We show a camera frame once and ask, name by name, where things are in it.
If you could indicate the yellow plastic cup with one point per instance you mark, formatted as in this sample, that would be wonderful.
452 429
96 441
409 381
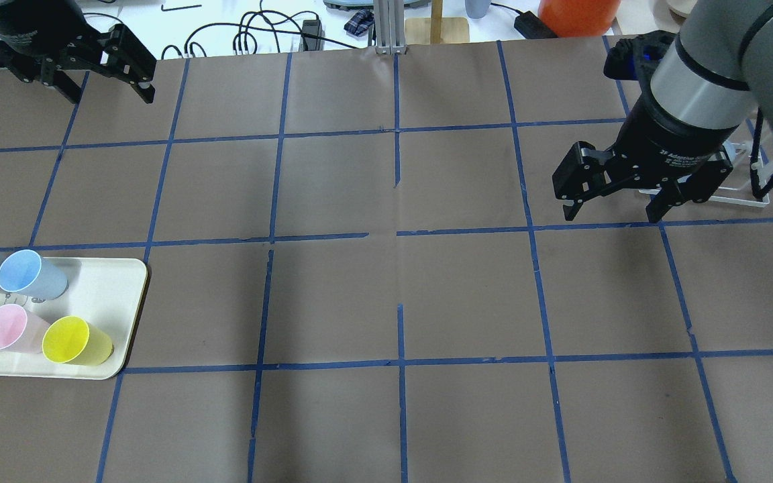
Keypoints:
72 340

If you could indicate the black power adapter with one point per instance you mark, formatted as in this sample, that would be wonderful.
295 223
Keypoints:
311 33

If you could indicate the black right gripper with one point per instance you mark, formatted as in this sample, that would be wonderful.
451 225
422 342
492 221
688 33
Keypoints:
670 136

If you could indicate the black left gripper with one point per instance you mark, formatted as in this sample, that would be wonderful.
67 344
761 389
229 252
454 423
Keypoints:
32 30

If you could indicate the wooden mug tree stand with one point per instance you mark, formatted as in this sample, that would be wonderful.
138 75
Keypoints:
436 28

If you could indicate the blue plastic cup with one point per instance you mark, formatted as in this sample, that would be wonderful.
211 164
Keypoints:
27 272

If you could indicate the orange bucket with lid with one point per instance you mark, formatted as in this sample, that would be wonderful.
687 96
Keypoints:
578 18

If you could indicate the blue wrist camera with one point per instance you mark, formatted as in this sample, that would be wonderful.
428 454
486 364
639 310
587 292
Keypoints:
637 59

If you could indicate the white wire cup rack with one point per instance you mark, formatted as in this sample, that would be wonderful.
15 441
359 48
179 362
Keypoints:
737 188

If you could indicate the blue cup on desk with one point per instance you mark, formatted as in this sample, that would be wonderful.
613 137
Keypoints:
477 9

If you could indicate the beige plate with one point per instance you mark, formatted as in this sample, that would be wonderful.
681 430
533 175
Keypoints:
681 8

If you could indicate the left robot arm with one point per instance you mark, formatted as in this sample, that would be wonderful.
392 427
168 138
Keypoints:
50 6

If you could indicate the aluminium frame post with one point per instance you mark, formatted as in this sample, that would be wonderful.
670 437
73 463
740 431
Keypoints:
389 23

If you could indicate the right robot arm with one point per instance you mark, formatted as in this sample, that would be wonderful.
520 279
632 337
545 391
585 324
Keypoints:
697 87

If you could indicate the cream plastic tray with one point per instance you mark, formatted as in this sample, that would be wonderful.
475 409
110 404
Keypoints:
105 292

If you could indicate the pink plastic cup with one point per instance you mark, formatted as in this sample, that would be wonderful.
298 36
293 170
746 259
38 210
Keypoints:
21 331

